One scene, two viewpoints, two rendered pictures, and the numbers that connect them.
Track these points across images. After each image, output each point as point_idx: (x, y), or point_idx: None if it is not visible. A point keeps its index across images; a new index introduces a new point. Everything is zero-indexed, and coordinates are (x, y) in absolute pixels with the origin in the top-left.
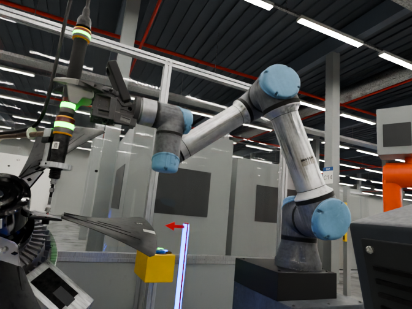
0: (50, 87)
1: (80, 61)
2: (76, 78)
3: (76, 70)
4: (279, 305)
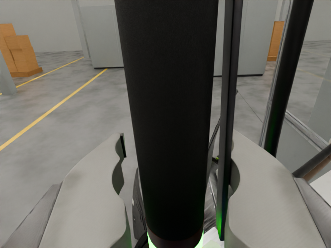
0: (272, 102)
1: (117, 10)
2: (135, 144)
3: (128, 96)
4: None
